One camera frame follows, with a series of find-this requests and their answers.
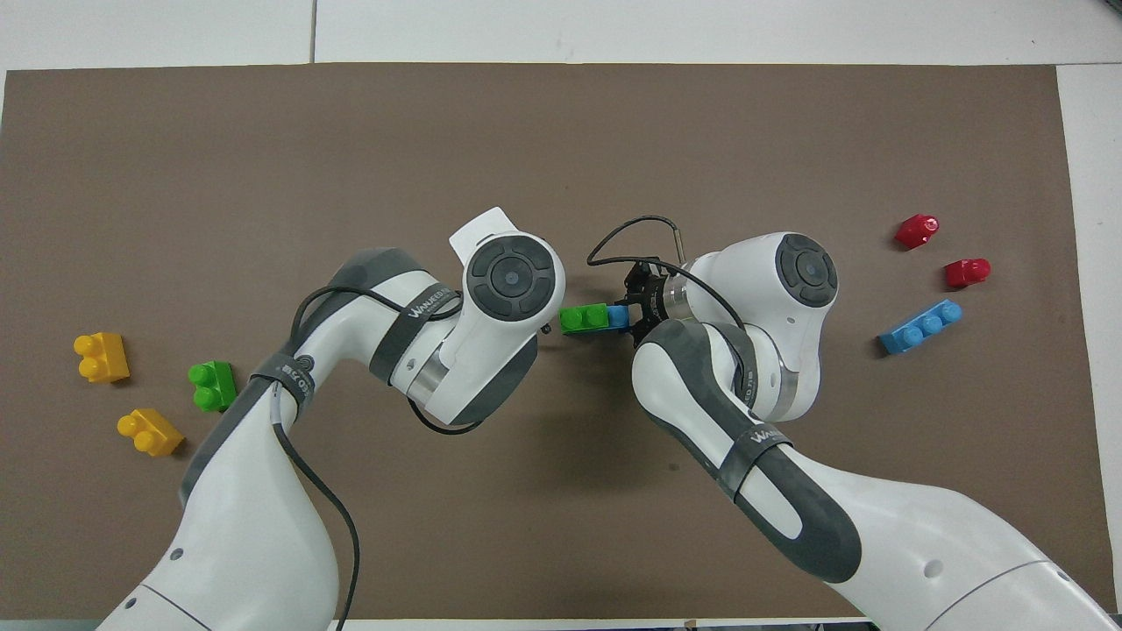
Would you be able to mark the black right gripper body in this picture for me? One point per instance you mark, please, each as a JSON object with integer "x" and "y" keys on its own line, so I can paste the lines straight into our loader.
{"x": 653, "y": 298}

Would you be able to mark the blue three-stud toy brick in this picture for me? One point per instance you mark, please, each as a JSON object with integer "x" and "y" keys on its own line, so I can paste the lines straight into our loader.
{"x": 920, "y": 328}
{"x": 619, "y": 317}

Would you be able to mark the green two-stud toy brick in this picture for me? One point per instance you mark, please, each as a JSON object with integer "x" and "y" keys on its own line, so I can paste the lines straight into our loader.
{"x": 583, "y": 318}
{"x": 213, "y": 386}

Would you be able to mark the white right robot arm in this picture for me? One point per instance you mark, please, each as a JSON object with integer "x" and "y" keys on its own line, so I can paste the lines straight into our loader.
{"x": 789, "y": 350}

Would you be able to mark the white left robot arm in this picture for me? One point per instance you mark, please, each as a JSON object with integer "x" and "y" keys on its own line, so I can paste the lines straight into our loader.
{"x": 254, "y": 526}

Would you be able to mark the brown table mat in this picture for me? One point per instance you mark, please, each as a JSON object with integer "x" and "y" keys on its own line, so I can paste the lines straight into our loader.
{"x": 543, "y": 158}

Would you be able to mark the red single-stud toy block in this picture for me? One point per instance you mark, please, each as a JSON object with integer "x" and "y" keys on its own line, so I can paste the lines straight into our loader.
{"x": 967, "y": 272}
{"x": 916, "y": 231}

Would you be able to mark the yellow two-stud toy brick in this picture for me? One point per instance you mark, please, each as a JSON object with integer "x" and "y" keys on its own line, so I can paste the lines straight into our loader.
{"x": 151, "y": 432}
{"x": 102, "y": 358}

